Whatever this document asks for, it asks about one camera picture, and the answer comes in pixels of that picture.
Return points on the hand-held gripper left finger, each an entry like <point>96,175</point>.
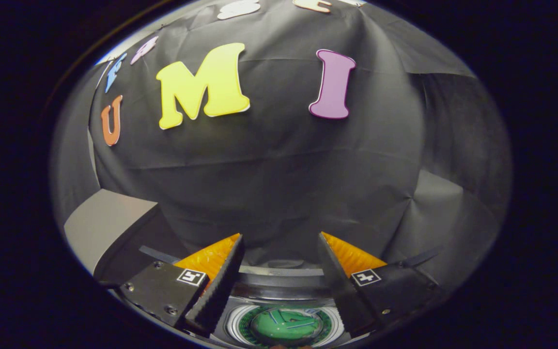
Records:
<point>221,286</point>

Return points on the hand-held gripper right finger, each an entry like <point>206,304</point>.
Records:
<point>339,286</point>

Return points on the grey washing machine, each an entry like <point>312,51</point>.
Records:
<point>279,282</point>

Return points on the green polo shirt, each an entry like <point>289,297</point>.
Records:
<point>284,327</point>

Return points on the black backdrop cloth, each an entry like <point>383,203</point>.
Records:
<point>279,169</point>

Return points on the grey cabinet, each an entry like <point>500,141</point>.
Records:
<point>104,223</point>

